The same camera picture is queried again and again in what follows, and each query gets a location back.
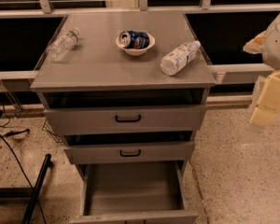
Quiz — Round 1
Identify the metal window railing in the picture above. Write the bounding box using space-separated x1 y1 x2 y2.
0 0 280 89

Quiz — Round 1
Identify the grey drawer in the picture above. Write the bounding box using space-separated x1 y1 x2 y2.
69 161 198 224
42 88 208 136
64 131 194 164

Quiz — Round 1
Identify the black drawer handle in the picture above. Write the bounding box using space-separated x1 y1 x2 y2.
119 149 141 158
115 115 142 123

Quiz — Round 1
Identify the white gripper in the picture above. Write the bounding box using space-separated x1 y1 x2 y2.
243 13 280 128

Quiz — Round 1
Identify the white ceramic bowl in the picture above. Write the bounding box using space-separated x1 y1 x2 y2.
116 30 155 56

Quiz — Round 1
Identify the black metal stand leg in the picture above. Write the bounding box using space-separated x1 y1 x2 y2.
21 154 52 224

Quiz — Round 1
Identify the grey drawer cabinet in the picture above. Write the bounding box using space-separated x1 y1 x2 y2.
30 10 217 224

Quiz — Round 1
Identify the black floor cable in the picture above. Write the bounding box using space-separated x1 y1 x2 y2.
0 109 47 224

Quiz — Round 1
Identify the black top drawer handle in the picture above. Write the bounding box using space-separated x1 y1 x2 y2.
115 115 142 123

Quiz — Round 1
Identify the grey top drawer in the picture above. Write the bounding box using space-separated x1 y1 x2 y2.
42 88 208 136

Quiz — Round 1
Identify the clear plastic bottle green label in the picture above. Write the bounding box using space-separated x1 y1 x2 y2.
47 28 80 63

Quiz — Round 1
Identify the black middle drawer handle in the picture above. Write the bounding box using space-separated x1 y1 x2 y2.
119 149 141 158

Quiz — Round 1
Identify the blue soda can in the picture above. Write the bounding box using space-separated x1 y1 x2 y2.
119 31 149 49

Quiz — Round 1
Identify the grey middle drawer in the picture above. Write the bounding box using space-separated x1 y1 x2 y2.
64 131 194 164

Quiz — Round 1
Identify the grey bottom drawer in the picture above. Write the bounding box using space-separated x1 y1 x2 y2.
69 161 198 224

